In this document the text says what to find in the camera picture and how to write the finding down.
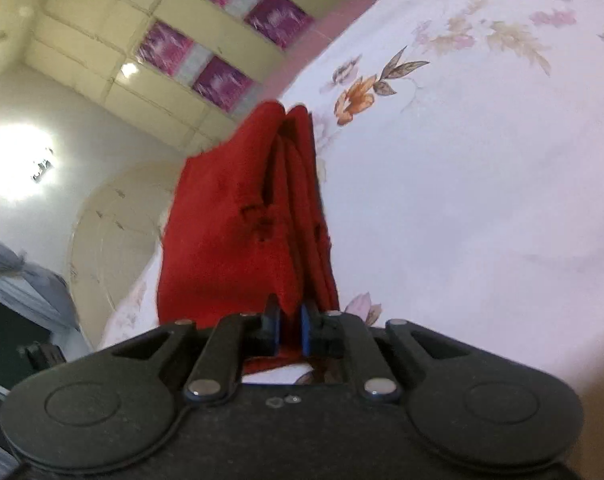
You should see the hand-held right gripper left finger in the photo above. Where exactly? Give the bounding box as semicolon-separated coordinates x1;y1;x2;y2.
109;294;283;405

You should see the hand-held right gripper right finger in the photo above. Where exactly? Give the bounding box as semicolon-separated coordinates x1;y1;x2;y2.
301;302;470;402

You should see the red beaded sweater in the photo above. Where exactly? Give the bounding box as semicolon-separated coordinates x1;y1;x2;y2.
157;100;341;376

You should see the cream curved headboard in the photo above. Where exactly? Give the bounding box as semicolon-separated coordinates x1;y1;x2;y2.
67;160;189;352

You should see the pink floral bed sheet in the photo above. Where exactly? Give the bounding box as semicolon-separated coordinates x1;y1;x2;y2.
98;0;604;480

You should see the grey curtain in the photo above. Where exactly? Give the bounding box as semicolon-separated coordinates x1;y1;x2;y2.
0;227;81;332

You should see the ceiling light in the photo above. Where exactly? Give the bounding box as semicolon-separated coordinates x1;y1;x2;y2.
0;122;72;207

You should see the cream wardrobe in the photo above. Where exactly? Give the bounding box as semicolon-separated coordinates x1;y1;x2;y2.
0;0;363;157

